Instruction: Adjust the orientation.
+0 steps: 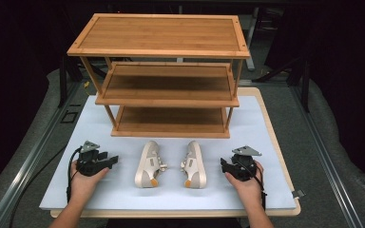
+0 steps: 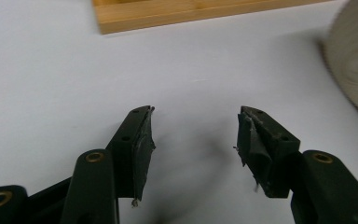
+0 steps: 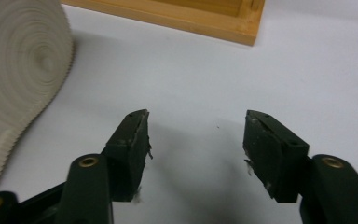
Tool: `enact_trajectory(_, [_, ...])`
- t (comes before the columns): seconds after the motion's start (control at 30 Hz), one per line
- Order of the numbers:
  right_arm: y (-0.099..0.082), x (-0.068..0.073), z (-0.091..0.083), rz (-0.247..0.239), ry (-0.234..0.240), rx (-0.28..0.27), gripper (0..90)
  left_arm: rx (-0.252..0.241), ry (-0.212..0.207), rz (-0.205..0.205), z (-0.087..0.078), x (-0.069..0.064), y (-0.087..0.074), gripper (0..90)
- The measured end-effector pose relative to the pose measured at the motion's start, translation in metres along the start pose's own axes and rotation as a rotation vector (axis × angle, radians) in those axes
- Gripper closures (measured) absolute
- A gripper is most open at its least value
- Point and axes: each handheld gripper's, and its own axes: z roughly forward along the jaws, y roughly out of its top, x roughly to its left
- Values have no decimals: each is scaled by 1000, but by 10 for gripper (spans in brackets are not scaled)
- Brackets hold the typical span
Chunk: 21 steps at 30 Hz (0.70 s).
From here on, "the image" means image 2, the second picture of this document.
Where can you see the wooden shoe rack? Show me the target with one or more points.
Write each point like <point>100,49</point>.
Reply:
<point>180,14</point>

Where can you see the beige canvas shoe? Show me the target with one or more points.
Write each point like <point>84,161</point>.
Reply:
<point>355,59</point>

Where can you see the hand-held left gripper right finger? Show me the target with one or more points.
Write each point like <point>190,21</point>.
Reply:
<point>268,146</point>

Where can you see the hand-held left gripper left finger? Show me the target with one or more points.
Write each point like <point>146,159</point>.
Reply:
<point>130,146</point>

